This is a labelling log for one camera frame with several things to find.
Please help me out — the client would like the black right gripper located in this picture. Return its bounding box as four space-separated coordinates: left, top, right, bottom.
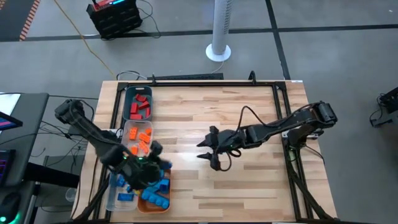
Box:
196 125 249 171

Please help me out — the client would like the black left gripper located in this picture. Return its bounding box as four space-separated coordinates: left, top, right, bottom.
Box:
127 141 169 191

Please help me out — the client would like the long light blue studded block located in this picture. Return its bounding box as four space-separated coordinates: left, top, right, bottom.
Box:
148 192 171 210

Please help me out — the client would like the clear plastic bin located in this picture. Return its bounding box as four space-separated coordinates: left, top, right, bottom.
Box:
120 119 154 162
105 172 139 212

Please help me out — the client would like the orange plastic bin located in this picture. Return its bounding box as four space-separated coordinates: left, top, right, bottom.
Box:
137 167 173 215

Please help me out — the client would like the teal plastic bin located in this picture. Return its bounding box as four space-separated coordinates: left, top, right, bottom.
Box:
122 85 154 122

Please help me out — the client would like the clear cup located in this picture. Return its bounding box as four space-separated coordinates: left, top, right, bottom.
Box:
64 187 78 203

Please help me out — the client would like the white tower fan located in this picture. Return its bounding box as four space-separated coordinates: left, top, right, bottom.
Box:
205 0 234 63

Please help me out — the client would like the grey desk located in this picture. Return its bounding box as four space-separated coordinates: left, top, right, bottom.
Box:
0 92 50 187

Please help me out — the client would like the backlit keyboard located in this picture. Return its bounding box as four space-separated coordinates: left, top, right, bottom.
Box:
0 149 16 187

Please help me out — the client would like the black computer mouse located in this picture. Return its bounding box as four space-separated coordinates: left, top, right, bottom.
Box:
0 192 21 223

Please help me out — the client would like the black ribbed equipment crate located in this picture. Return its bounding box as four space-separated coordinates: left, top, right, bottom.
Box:
86 0 144 40

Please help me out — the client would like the computer monitor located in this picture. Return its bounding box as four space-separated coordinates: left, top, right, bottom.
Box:
0 111 24 131

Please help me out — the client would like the white sheet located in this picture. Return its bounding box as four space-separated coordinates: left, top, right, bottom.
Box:
0 93 21 116

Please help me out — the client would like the red device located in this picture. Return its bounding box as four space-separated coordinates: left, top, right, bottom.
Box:
92 0 127 12

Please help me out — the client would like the black floor equipment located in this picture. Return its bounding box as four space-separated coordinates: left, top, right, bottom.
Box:
368 86 398 128

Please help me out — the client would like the black mat orange edge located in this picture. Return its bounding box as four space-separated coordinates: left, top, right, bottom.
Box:
0 0 42 42

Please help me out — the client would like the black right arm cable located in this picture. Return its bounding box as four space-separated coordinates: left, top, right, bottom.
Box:
217 105 312 172

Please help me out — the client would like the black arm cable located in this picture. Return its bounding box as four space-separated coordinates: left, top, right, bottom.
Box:
70 98 96 125
217 105 312 172

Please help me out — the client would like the black metal table frame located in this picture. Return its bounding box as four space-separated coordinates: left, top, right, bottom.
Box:
73 79 338 223

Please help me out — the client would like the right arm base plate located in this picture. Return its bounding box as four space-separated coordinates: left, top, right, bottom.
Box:
281 129 321 139

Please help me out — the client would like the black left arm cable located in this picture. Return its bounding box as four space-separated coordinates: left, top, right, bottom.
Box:
70 98 96 125

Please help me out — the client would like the grey cable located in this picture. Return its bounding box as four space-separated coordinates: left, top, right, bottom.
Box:
116 70 149 81

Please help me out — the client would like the yellow cable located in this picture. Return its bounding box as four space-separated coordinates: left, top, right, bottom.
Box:
52 0 118 78

